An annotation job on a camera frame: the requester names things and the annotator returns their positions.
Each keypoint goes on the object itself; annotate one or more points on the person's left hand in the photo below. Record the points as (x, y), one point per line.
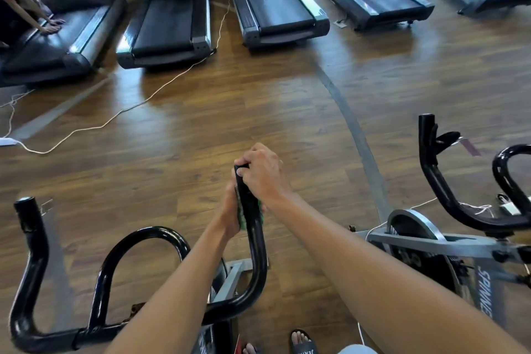
(228, 215)

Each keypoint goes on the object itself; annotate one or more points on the person's right hand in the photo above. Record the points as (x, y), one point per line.
(264, 174)

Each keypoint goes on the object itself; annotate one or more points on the green checkered cleaning cloth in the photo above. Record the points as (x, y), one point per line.
(249, 215)

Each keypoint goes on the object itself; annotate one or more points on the red and grey spin bike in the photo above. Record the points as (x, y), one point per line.
(33, 266)
(431, 167)

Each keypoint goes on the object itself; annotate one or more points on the person's left forearm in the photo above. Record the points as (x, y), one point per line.
(174, 300)

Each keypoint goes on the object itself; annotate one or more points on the person's right forearm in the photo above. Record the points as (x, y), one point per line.
(390, 283)

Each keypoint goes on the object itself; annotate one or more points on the black sandal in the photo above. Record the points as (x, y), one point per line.
(303, 341)
(249, 348)

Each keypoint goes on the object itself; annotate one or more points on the small grey floor plug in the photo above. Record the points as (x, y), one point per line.
(340, 23)

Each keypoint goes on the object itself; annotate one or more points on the white power strip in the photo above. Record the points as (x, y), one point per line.
(7, 141)

